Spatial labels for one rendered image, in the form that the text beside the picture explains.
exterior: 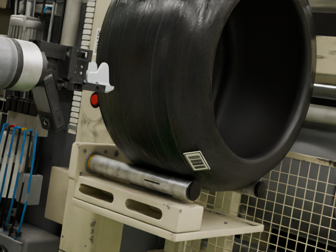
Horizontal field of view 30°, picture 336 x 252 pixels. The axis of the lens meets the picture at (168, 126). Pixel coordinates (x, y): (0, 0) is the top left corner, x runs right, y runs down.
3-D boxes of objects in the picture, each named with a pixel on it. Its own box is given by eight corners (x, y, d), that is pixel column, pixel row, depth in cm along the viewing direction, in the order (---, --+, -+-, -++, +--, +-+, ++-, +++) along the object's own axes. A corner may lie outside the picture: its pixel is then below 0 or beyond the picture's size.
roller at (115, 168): (98, 170, 166) (85, 171, 163) (99, 153, 166) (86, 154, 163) (200, 200, 144) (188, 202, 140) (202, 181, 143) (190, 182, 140)
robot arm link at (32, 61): (19, 92, 107) (-13, 85, 113) (42, 94, 111) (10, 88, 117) (27, 39, 107) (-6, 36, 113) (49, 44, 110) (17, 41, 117)
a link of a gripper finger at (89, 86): (110, 85, 123) (76, 80, 116) (109, 93, 123) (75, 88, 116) (94, 83, 126) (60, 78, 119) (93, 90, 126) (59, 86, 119)
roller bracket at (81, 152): (66, 178, 162) (72, 141, 161) (166, 178, 192) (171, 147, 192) (74, 181, 160) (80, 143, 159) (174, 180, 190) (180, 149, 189)
